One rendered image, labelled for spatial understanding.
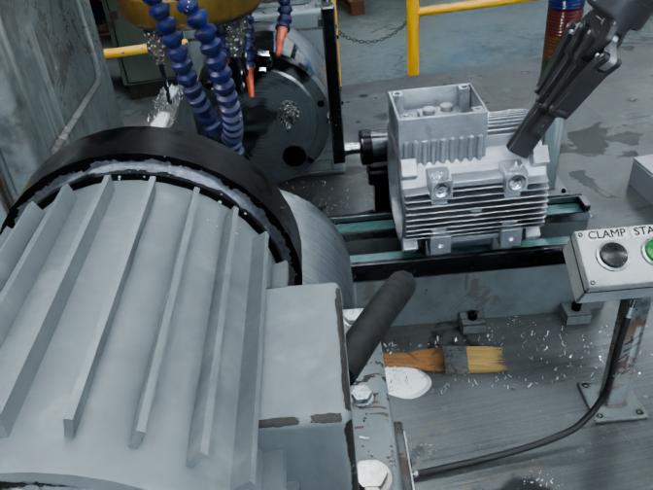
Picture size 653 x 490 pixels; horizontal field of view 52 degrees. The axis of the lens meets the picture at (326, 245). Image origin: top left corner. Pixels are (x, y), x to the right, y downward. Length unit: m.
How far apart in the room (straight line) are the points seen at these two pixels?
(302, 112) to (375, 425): 0.77
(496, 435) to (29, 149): 0.67
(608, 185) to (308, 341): 1.20
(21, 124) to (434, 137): 0.51
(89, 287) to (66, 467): 0.09
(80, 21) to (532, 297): 0.79
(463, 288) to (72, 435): 0.85
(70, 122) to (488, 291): 0.65
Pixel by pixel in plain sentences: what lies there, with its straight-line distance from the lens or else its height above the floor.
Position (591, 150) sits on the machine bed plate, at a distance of 1.59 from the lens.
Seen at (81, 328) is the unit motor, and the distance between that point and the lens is 0.28.
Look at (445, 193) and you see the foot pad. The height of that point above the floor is 1.05.
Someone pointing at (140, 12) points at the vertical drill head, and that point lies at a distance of 0.83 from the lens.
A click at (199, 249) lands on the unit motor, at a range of 0.33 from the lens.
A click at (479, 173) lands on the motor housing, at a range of 0.93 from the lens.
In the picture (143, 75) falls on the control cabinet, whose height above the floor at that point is 0.15.
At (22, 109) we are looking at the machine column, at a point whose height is 1.25.
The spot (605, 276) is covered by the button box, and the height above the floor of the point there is 1.05.
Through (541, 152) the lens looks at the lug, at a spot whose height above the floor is 1.09.
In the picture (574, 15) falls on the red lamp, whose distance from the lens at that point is 1.27.
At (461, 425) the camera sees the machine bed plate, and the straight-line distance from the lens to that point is 0.94.
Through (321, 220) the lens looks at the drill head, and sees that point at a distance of 0.74.
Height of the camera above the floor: 1.52
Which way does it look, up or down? 35 degrees down
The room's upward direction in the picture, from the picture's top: 6 degrees counter-clockwise
